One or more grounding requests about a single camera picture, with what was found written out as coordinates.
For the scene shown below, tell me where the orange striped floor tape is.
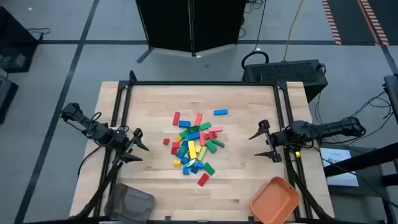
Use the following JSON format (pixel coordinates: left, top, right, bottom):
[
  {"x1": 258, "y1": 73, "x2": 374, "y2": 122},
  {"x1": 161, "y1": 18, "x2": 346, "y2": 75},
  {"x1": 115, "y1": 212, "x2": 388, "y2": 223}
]
[
  {"x1": 356, "y1": 0, "x2": 390, "y2": 47},
  {"x1": 321, "y1": 0, "x2": 343, "y2": 46}
]

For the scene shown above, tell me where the black metal post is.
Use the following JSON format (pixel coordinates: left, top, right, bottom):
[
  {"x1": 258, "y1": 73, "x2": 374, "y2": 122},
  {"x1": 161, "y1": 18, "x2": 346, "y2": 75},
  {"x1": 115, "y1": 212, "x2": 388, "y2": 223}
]
[{"x1": 383, "y1": 74, "x2": 398, "y2": 125}]

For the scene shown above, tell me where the long yellow block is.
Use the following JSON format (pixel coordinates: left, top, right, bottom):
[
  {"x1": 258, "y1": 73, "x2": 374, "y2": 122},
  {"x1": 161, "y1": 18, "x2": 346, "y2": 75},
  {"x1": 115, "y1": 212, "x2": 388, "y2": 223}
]
[{"x1": 187, "y1": 140, "x2": 198, "y2": 160}]

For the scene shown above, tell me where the yellow hanging cable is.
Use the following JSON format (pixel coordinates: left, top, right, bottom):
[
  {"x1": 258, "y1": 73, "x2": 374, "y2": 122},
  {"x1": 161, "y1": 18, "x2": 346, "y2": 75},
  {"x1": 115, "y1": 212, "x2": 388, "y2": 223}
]
[{"x1": 283, "y1": 0, "x2": 305, "y2": 62}]

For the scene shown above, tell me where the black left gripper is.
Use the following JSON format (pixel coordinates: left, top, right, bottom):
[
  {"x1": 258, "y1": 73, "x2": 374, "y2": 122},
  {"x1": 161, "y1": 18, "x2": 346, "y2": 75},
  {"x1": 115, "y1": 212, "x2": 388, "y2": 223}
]
[{"x1": 105, "y1": 126, "x2": 150, "y2": 164}]

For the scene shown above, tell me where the black cabinet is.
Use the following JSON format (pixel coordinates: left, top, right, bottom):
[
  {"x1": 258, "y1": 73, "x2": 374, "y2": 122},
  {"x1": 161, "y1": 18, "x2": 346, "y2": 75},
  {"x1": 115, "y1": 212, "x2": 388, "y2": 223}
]
[{"x1": 0, "y1": 6, "x2": 40, "y2": 74}]

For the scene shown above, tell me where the black floor mat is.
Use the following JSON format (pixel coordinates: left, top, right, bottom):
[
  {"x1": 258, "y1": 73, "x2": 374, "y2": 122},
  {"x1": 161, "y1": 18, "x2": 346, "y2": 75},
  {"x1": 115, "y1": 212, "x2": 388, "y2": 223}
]
[{"x1": 326, "y1": 0, "x2": 398, "y2": 47}]

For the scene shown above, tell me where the orange plastic tray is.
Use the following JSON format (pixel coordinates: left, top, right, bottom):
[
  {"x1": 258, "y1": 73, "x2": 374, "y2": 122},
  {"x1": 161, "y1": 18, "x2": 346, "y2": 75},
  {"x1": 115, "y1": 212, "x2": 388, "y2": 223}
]
[{"x1": 250, "y1": 176, "x2": 301, "y2": 224}]

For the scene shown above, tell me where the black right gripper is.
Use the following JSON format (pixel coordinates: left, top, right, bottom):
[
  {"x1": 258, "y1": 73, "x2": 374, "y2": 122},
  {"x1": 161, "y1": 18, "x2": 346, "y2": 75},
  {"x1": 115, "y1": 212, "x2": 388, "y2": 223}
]
[{"x1": 248, "y1": 119, "x2": 308, "y2": 164}]

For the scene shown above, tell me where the green wedge block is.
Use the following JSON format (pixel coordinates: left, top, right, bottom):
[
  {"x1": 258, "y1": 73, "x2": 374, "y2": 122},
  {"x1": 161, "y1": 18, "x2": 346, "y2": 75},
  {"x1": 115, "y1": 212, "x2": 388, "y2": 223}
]
[{"x1": 203, "y1": 162, "x2": 216, "y2": 176}]

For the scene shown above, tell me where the black diagonal frame brace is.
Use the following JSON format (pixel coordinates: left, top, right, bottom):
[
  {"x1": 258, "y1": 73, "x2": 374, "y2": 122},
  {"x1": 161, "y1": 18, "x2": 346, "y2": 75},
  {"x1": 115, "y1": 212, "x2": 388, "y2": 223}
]
[
  {"x1": 73, "y1": 152, "x2": 124, "y2": 218},
  {"x1": 284, "y1": 149, "x2": 335, "y2": 222}
]

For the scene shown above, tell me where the white paper sheet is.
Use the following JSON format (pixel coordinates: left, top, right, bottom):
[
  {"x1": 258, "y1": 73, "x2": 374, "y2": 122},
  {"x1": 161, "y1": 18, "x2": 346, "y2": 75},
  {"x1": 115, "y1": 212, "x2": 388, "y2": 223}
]
[{"x1": 319, "y1": 147, "x2": 360, "y2": 187}]

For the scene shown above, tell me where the black equipment box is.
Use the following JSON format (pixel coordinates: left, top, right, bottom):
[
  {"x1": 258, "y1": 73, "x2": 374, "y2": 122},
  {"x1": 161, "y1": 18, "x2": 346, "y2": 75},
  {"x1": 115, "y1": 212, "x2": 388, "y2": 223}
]
[{"x1": 0, "y1": 76, "x2": 19, "y2": 125}]

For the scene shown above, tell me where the black hanging cable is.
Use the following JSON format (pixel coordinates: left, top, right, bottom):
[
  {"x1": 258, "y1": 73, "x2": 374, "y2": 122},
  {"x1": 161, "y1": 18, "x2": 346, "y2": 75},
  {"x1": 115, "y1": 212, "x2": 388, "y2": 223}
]
[{"x1": 254, "y1": 0, "x2": 269, "y2": 52}]

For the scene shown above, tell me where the grey translucent plastic bin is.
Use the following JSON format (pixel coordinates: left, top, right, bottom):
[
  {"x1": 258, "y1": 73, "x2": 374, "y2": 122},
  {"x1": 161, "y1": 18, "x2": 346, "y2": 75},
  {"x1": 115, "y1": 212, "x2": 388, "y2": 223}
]
[{"x1": 104, "y1": 182, "x2": 156, "y2": 222}]

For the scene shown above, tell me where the black folding divider screen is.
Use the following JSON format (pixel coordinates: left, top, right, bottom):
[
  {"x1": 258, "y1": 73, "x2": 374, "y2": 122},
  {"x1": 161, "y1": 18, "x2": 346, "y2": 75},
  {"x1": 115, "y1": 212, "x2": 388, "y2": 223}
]
[{"x1": 135, "y1": 0, "x2": 249, "y2": 65}]

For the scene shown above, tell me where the black side table frame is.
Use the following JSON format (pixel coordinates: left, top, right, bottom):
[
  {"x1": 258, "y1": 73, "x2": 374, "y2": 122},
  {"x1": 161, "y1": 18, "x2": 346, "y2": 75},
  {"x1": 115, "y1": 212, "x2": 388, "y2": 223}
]
[{"x1": 323, "y1": 141, "x2": 398, "y2": 224}]

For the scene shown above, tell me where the black perforated computer case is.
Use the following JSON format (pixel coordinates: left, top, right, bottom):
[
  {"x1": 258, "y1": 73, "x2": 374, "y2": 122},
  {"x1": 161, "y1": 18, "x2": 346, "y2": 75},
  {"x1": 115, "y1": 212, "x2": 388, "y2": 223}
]
[{"x1": 241, "y1": 58, "x2": 329, "y2": 103}]

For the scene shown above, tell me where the black looped floor cable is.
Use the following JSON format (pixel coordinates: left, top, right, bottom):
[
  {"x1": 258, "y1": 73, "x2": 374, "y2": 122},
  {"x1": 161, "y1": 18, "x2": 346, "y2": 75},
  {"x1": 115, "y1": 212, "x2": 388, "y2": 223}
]
[{"x1": 241, "y1": 50, "x2": 270, "y2": 71}]

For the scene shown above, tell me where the red wedge block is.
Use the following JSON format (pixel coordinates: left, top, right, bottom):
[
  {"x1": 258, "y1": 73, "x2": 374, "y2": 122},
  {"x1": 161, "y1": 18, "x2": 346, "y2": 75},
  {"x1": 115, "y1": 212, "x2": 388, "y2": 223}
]
[{"x1": 197, "y1": 173, "x2": 210, "y2": 187}]

